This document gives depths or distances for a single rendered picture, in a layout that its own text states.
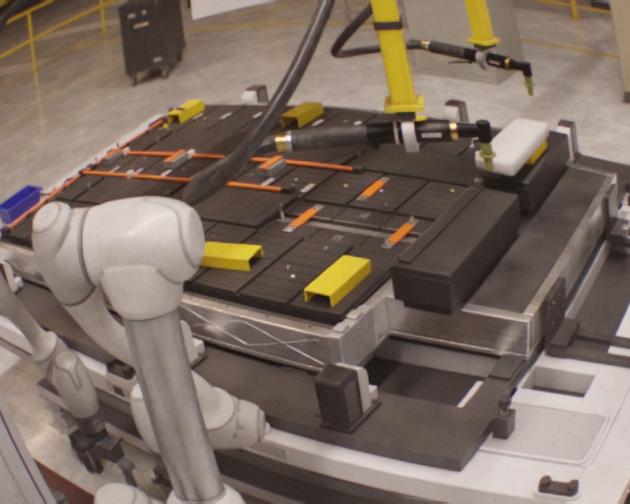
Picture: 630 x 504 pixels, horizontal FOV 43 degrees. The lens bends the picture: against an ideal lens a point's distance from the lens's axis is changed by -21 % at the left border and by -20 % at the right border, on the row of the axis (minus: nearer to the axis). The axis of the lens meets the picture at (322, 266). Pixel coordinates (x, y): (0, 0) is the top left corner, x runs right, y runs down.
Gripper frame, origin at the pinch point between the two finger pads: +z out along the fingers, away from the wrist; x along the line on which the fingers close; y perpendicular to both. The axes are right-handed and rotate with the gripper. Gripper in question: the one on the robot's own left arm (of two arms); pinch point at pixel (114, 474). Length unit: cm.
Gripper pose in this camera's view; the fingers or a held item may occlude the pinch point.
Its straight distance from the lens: 229.8
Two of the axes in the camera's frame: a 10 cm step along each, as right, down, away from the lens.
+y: 5.0, -4.8, 7.2
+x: -8.5, -1.2, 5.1
